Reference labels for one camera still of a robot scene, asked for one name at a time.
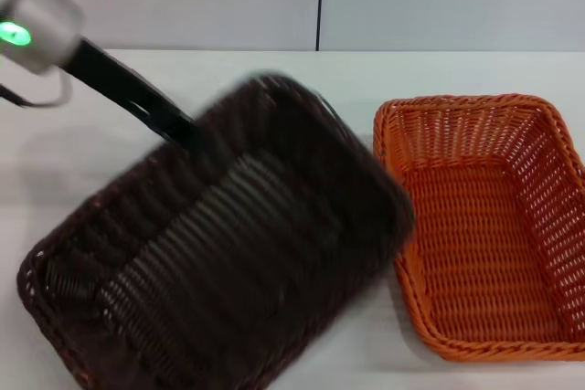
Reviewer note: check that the orange wicker basket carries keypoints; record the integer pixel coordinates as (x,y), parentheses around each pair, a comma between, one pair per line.
(484,248)

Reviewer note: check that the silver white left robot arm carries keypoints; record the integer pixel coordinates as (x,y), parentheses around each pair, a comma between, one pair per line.
(41,24)

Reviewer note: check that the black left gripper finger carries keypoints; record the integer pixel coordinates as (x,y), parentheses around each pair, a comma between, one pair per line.
(164,129)
(171,111)

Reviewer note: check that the dark brown wicker basket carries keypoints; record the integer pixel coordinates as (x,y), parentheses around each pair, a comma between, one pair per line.
(237,262)

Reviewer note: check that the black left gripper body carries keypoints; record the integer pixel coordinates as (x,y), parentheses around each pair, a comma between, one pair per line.
(105,72)

